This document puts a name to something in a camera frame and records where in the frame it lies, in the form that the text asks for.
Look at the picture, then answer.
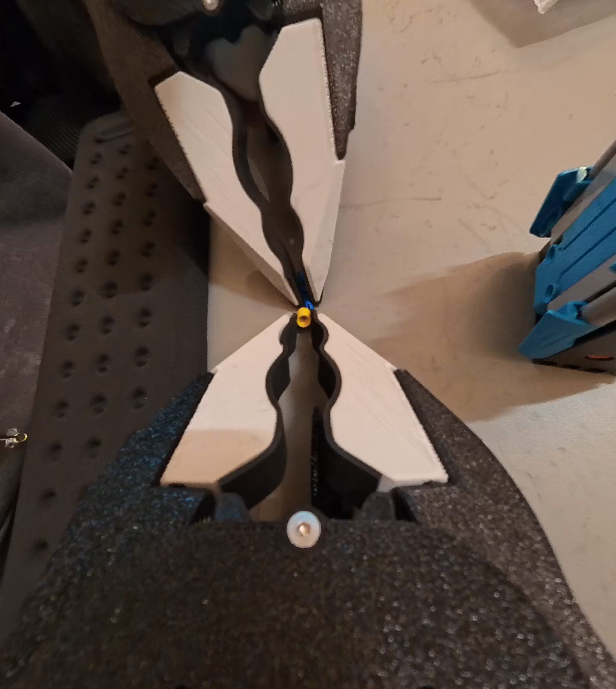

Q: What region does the small blue brick pin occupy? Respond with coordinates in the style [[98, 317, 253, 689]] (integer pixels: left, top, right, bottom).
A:
[[294, 269, 314, 312]]

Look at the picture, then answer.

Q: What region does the black perforated wrist rest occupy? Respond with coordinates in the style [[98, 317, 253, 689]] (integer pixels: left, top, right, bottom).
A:
[[0, 113, 212, 647]]

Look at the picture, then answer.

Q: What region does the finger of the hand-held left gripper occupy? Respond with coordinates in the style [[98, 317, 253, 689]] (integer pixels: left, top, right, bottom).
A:
[[153, 71, 311, 308], [258, 18, 347, 305]]

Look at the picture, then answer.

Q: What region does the blue black brick model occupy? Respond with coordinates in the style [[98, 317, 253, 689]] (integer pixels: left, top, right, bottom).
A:
[[518, 54, 616, 378]]

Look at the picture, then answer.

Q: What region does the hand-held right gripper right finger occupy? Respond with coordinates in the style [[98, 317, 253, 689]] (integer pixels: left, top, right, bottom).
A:
[[310, 312, 448, 520]]

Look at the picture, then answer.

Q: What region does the grey desk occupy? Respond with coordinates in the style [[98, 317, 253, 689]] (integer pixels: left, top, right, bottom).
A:
[[206, 0, 616, 689]]

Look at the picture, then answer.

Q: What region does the person's grey sweater torso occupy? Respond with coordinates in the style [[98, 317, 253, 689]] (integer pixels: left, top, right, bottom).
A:
[[0, 81, 74, 620]]

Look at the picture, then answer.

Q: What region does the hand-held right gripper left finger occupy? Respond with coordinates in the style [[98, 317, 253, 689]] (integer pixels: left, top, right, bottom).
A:
[[160, 312, 298, 509]]

